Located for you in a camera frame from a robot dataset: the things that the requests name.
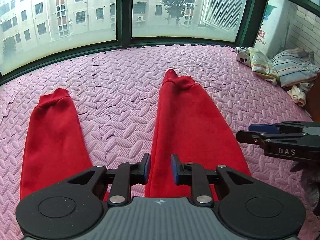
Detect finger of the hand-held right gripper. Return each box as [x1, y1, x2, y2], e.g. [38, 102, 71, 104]
[236, 130, 263, 145]
[249, 124, 280, 134]

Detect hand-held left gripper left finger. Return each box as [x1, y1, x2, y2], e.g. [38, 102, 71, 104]
[67, 152, 151, 207]

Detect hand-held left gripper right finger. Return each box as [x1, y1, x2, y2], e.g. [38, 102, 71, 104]
[170, 154, 253, 207]

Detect red pants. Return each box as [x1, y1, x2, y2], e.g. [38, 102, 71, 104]
[19, 69, 252, 202]

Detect cream cloth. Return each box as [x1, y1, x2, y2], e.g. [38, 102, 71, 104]
[287, 85, 307, 107]

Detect brown wooden cabinet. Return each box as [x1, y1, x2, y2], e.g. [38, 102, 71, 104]
[306, 72, 320, 120]

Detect yellow floral folded cloth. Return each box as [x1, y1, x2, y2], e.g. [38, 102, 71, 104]
[247, 47, 279, 85]

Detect striped folded cloth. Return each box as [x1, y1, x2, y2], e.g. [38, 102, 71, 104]
[271, 47, 320, 88]

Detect pink foam mat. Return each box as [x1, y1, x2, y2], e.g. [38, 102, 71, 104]
[0, 44, 320, 240]

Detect white patterned cloth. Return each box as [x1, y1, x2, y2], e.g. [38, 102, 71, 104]
[235, 47, 252, 67]

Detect white printed board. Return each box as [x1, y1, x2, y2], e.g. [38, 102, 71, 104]
[256, 0, 298, 58]

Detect louvred air conditioner unit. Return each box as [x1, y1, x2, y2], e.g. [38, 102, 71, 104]
[200, 0, 250, 33]

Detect apartment building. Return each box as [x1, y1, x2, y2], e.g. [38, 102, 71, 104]
[0, 0, 175, 63]

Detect green window frame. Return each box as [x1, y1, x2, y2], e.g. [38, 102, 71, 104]
[0, 0, 320, 85]

